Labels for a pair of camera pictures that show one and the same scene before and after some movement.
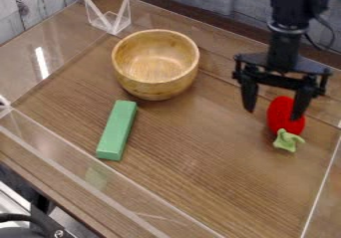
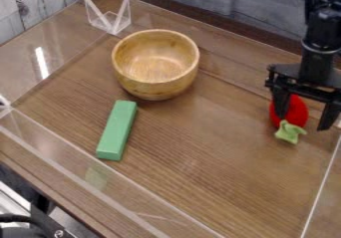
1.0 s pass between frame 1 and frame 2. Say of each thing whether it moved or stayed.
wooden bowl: stayed
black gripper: moved
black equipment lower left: stayed
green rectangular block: stayed
